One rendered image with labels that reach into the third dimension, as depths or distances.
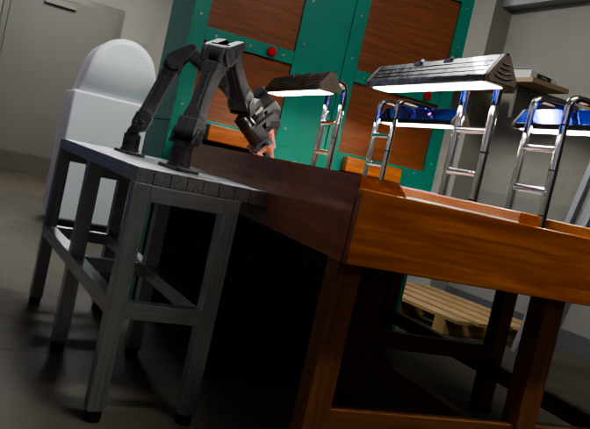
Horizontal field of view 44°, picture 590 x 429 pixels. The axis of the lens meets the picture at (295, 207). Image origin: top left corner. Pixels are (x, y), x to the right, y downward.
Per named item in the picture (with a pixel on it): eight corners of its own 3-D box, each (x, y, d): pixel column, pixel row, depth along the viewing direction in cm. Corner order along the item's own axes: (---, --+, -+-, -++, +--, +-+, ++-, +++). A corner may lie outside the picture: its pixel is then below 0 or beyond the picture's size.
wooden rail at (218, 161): (341, 262, 152) (361, 175, 151) (167, 180, 319) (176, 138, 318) (391, 270, 157) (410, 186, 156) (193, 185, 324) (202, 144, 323)
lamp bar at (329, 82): (320, 89, 256) (324, 68, 256) (262, 91, 313) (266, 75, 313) (340, 94, 259) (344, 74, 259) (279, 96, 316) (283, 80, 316)
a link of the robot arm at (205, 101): (180, 143, 224) (216, 49, 231) (199, 146, 221) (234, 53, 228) (171, 134, 218) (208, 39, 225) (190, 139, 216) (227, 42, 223)
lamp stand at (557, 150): (536, 249, 203) (573, 91, 201) (492, 237, 222) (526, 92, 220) (587, 260, 211) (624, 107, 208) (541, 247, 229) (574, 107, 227)
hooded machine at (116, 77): (125, 227, 583) (161, 57, 576) (146, 242, 528) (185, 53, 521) (36, 213, 552) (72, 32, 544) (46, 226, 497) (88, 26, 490)
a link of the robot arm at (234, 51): (235, 101, 253) (217, 26, 231) (259, 105, 250) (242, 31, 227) (219, 124, 246) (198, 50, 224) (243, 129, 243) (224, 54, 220)
